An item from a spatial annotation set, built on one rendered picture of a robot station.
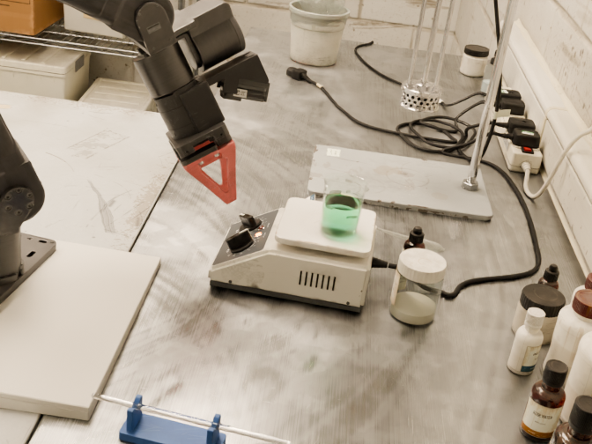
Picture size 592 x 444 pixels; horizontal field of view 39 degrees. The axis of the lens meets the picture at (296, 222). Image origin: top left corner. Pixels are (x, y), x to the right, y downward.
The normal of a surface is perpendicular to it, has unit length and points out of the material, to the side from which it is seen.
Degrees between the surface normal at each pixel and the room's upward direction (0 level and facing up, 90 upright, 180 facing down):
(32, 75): 92
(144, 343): 0
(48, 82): 92
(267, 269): 90
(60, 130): 0
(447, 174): 0
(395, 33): 90
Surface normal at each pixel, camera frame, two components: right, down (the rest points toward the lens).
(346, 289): -0.15, 0.44
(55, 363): 0.15, -0.88
